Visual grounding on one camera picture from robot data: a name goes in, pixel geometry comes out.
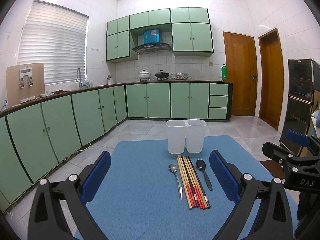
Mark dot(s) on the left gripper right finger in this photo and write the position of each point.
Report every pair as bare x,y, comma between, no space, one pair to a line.
273,217

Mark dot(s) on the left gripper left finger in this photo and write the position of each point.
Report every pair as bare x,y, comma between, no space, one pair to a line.
47,220

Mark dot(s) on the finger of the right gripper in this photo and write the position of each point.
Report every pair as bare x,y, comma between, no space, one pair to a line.
298,138
280,156

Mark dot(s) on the black chopstick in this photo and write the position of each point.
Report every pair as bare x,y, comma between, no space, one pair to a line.
202,193

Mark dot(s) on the black plastic spoon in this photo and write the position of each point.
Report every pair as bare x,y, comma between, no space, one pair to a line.
201,165

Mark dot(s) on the light bamboo chopstick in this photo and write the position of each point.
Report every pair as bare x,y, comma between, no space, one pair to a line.
183,181

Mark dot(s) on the red patterned chopstick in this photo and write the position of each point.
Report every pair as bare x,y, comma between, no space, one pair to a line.
192,184

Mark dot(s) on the metal spoon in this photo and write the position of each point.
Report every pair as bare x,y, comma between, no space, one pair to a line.
174,168

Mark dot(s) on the green lower kitchen cabinets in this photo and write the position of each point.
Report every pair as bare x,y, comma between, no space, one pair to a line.
39,135

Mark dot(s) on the brown wooden stool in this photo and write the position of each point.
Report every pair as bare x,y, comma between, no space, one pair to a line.
274,168

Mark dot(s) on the black glass cabinet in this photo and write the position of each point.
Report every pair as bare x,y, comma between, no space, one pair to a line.
303,80

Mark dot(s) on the right wooden door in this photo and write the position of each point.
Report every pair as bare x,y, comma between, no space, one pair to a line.
272,78

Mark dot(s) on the wooden door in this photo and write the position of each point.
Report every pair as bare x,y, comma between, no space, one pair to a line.
242,70
272,78

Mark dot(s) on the white twin utensil holder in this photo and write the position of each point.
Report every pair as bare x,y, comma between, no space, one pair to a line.
185,135

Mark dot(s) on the green thermos bottle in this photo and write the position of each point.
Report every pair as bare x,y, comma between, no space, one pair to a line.
224,72

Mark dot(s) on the blue table mat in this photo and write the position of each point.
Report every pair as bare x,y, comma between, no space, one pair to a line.
138,198

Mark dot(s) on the left wooden door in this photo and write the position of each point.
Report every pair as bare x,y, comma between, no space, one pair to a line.
242,70

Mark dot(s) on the glass jars on counter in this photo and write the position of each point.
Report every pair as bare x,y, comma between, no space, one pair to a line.
180,76

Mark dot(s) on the brown board with device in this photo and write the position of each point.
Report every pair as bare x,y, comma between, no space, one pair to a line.
24,82

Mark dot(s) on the black wok pan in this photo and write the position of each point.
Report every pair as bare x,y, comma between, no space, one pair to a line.
161,75

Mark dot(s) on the chrome sink faucet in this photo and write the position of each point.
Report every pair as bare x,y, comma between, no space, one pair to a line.
78,77

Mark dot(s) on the white cooking pot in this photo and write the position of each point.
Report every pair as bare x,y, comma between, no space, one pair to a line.
144,75

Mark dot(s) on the black range hood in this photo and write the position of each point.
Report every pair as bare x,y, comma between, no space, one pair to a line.
152,48

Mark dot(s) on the blue box above hood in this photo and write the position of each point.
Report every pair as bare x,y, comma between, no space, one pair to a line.
151,36

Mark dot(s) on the white window blind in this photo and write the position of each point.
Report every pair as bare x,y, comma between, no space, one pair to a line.
56,36

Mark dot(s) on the green upper wall cabinets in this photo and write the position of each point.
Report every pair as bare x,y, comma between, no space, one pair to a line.
186,29

